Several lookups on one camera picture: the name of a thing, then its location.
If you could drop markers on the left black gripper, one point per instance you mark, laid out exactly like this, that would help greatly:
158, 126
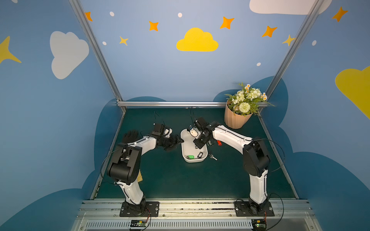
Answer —
169, 141

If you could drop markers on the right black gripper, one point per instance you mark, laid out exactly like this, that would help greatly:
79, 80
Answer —
201, 140

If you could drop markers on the white oval storage box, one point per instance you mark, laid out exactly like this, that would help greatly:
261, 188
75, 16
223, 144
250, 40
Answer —
189, 148

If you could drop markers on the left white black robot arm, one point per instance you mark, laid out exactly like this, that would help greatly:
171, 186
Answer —
125, 163

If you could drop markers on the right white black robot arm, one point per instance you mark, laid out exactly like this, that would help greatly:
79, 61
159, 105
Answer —
256, 161

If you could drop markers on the pink ribbed flower pot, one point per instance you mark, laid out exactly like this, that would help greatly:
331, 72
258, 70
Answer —
233, 120

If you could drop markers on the black glove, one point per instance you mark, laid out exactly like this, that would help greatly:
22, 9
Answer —
130, 136

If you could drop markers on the blue brush with bristles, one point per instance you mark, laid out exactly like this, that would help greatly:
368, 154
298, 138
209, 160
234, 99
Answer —
139, 177

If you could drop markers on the white green artificial flowers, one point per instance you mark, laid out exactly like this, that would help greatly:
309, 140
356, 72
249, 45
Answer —
246, 101

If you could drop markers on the left green circuit board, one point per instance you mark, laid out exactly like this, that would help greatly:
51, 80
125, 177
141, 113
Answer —
138, 224

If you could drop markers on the green circuit board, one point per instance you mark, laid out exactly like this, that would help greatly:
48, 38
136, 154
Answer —
259, 225
138, 224

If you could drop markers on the right green circuit board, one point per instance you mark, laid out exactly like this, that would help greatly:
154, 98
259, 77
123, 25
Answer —
259, 225

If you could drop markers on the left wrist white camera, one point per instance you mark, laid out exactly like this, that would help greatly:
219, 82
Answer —
167, 132

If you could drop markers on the wrist white camera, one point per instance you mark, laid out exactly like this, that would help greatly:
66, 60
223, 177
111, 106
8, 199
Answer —
193, 132
167, 132

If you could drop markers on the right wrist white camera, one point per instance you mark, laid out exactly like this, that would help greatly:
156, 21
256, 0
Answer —
193, 132

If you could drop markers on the rear aluminium frame bar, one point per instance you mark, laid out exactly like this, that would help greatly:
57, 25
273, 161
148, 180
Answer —
170, 104

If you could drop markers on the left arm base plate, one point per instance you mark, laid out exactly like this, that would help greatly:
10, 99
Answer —
141, 210

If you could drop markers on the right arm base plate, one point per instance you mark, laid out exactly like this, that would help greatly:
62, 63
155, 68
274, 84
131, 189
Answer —
251, 209

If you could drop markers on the front aluminium rail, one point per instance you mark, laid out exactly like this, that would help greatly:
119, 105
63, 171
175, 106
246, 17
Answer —
195, 215

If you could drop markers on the left aluminium frame post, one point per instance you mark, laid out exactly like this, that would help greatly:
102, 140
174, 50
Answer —
84, 22

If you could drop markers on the aluminium frame post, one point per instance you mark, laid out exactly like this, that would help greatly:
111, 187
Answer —
300, 36
84, 22

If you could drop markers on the right aluminium frame post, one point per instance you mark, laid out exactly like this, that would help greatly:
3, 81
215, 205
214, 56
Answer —
300, 36

